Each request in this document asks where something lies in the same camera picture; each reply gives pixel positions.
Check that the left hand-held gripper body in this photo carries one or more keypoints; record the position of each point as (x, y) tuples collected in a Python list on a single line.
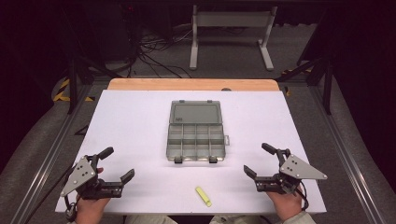
[(80, 176)]

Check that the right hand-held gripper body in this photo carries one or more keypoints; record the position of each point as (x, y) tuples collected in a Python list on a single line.
[(295, 170)]

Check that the person's left hand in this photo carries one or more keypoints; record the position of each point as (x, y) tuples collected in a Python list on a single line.
[(91, 209)]

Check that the person's right hand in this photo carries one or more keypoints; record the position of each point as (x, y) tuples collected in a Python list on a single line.
[(286, 206)]

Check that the white table sheet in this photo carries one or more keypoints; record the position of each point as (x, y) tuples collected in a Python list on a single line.
[(140, 146)]

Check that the person's beige sleeve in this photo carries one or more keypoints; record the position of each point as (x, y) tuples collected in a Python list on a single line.
[(299, 218)]

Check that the small yellow tube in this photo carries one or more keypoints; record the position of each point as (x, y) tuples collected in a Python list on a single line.
[(203, 196)]

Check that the grey plastic compartment box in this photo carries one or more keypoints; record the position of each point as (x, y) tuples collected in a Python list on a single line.
[(196, 130)]

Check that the yellow black hazard tape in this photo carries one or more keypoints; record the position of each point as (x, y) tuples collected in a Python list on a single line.
[(295, 71), (62, 90)]

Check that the black metal stand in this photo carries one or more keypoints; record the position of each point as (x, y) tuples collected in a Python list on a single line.
[(327, 84), (73, 84)]

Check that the wooden table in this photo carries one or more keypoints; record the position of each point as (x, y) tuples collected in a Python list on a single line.
[(174, 84)]

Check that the white metal stand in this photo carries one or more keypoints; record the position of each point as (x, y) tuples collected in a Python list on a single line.
[(232, 19)]

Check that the aluminium rail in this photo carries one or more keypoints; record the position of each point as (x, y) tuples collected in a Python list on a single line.
[(345, 149), (49, 158)]

